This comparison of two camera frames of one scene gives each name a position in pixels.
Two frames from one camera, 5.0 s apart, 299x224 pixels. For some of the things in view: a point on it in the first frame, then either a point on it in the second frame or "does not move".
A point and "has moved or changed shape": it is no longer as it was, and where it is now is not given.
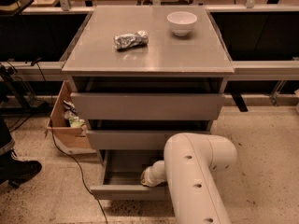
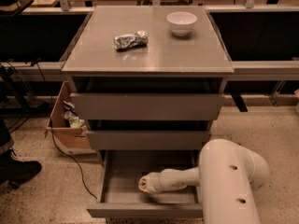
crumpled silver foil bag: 131,40 does not move
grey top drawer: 149,106 does not move
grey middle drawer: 132,140 does not move
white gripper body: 149,178 -> 154,182
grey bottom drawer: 121,173 has moved or changed shape
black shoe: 14,170 does not move
